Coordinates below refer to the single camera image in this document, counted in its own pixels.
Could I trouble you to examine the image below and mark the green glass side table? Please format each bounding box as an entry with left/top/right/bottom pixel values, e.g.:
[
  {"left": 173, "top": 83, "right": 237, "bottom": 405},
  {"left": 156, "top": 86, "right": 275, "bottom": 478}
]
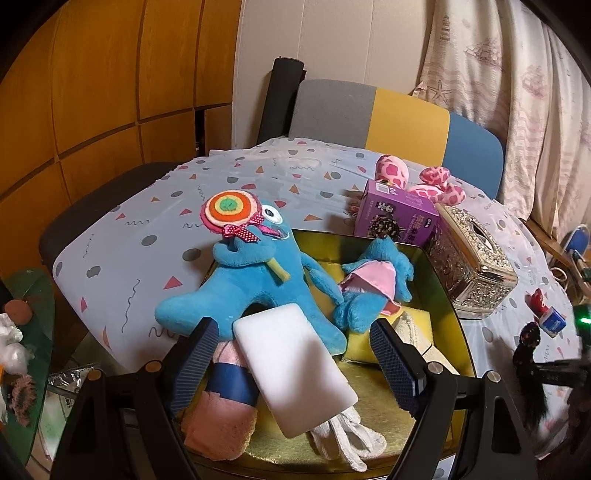
[{"left": 0, "top": 268, "right": 56, "bottom": 462}]

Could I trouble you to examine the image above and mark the pink spotted plush toy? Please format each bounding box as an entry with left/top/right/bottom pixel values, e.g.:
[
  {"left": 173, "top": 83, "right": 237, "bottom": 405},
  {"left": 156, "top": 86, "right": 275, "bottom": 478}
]
[{"left": 375, "top": 154, "right": 467, "bottom": 206}]

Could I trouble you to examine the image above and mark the gold tray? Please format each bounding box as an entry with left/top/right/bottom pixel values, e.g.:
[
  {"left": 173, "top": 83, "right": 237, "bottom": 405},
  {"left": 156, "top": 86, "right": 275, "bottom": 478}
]
[{"left": 178, "top": 226, "right": 476, "bottom": 480}]

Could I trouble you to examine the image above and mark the white crumpled tissue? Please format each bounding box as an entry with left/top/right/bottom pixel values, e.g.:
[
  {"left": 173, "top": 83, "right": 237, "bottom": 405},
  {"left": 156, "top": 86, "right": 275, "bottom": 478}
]
[{"left": 0, "top": 314, "right": 35, "bottom": 374}]

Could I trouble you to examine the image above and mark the large blue plush with lollipop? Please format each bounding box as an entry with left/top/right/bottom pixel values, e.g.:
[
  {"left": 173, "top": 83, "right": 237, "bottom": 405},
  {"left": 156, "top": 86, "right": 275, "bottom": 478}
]
[{"left": 154, "top": 188, "right": 348, "bottom": 356}]

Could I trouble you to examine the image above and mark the dark fuzzy object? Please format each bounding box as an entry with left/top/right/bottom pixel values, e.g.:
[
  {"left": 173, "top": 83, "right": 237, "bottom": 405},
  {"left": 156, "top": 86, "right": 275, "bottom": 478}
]
[{"left": 10, "top": 375, "right": 38, "bottom": 423}]

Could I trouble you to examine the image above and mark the grey yellow blue chair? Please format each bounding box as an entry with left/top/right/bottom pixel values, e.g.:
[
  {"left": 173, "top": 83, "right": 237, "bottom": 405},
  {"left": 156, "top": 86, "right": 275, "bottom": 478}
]
[{"left": 259, "top": 56, "right": 506, "bottom": 199}]

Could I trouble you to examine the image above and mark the patterned pale blue tablecloth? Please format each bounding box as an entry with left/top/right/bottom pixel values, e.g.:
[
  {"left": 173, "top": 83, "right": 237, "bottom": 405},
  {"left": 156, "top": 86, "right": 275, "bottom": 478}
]
[{"left": 53, "top": 136, "right": 591, "bottom": 462}]

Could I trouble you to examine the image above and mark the brown round object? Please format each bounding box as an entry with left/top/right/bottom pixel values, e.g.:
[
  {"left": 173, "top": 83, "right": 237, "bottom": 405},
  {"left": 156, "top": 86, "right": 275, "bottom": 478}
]
[{"left": 7, "top": 299, "right": 34, "bottom": 328}]

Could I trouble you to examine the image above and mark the yellow sponge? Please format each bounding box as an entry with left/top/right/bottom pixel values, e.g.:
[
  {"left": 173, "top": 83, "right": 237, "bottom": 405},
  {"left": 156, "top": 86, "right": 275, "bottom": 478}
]
[{"left": 302, "top": 261, "right": 432, "bottom": 365}]

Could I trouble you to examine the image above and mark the red and blue small packet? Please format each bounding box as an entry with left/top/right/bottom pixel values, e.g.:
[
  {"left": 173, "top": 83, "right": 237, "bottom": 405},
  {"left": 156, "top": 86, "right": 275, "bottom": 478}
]
[{"left": 531, "top": 288, "right": 568, "bottom": 337}]

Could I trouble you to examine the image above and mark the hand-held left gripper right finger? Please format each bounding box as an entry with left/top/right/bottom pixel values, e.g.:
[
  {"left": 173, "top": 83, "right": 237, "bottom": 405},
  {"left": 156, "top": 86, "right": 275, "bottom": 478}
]
[{"left": 369, "top": 318, "right": 539, "bottom": 480}]

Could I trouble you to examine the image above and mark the purple cardboard box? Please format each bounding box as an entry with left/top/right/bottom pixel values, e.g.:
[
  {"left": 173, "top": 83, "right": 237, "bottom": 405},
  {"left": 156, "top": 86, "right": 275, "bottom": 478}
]
[{"left": 353, "top": 179, "right": 439, "bottom": 245}]

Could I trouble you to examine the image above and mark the wooden wardrobe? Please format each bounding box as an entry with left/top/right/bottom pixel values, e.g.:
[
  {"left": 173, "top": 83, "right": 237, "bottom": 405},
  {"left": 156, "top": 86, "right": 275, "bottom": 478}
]
[{"left": 0, "top": 0, "right": 243, "bottom": 259}]

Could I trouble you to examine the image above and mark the white knotted rope toy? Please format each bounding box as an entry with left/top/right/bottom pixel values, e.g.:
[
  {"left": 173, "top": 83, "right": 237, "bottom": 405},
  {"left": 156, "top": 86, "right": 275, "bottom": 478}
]
[{"left": 309, "top": 406, "right": 387, "bottom": 462}]

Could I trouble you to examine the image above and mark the pale patterned curtain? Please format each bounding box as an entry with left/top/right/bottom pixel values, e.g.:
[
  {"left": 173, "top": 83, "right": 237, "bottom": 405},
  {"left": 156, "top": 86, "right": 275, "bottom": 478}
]
[{"left": 413, "top": 0, "right": 591, "bottom": 232}]

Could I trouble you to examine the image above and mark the blue folding chair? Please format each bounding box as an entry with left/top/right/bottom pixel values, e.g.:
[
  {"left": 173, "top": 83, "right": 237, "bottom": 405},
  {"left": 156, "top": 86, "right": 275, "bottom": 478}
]
[{"left": 558, "top": 224, "right": 591, "bottom": 259}]

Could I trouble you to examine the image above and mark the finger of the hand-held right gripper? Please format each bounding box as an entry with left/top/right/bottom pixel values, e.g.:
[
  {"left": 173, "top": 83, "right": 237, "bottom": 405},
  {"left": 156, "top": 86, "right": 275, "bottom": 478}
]
[{"left": 529, "top": 359, "right": 583, "bottom": 384}]

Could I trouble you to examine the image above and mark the pink towel roll blue band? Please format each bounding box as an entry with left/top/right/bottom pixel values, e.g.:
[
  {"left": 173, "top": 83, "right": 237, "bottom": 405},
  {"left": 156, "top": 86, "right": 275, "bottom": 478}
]
[{"left": 180, "top": 339, "right": 259, "bottom": 462}]

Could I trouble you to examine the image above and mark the white sponge block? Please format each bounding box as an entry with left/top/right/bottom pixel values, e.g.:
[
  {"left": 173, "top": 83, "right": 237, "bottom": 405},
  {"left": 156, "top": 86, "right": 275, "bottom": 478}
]
[{"left": 232, "top": 302, "right": 360, "bottom": 439}]

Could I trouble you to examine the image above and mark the ornate metallic tissue box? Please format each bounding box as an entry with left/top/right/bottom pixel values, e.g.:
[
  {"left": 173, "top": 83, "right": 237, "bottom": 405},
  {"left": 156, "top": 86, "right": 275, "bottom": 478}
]
[{"left": 425, "top": 203, "right": 519, "bottom": 320}]

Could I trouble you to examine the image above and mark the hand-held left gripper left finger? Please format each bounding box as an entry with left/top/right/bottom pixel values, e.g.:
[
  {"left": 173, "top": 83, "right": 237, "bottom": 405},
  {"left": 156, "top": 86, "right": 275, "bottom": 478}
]
[{"left": 50, "top": 318, "right": 220, "bottom": 480}]

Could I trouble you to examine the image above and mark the small blue plush pink dress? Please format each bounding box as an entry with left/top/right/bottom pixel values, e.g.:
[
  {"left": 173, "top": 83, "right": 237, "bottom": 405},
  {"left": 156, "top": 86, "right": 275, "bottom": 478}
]
[{"left": 332, "top": 236, "right": 415, "bottom": 334}]

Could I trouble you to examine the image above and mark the wooden desk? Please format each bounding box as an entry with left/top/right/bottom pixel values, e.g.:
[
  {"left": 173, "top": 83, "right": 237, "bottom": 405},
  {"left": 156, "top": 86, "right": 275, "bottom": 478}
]
[{"left": 522, "top": 216, "right": 591, "bottom": 296}]

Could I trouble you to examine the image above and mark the silver foil bag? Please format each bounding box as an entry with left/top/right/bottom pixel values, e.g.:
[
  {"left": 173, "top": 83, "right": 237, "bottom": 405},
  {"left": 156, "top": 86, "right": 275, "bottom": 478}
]
[{"left": 46, "top": 364, "right": 102, "bottom": 407}]

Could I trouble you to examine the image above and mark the cream cloth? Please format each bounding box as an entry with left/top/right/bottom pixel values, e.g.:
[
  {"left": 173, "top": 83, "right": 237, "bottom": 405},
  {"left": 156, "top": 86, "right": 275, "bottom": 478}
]
[{"left": 392, "top": 310, "right": 462, "bottom": 374}]

